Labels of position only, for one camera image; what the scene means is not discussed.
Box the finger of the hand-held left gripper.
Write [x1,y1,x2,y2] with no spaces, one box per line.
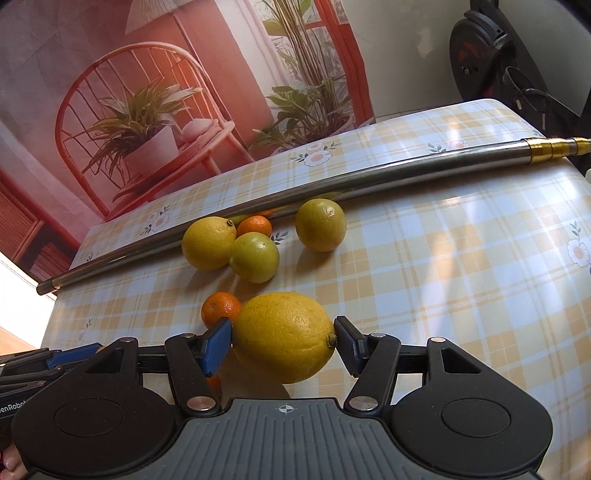
[0,367,65,387]
[0,344,106,371]

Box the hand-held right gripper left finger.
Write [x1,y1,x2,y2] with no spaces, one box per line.
[85,318,234,415]

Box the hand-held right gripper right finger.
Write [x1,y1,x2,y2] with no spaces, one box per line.
[333,316,483,412]

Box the small orange mandarin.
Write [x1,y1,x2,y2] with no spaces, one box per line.
[237,215,273,238]
[202,292,243,326]

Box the large yellow lemon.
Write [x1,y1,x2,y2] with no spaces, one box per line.
[232,292,337,385]

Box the yellow-green lemon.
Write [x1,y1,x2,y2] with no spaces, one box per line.
[229,232,280,284]
[294,198,347,252]

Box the person's left hand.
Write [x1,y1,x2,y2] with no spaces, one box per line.
[0,444,29,480]

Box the plaid floral tablecloth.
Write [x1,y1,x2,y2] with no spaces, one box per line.
[39,98,591,480]

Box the steel pole with brass tip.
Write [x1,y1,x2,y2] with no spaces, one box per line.
[36,136,591,296]

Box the printed room scene backdrop cloth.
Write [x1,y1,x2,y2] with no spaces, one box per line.
[0,0,377,278]

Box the black exercise bike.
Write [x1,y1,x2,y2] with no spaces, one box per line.
[450,0,591,139]

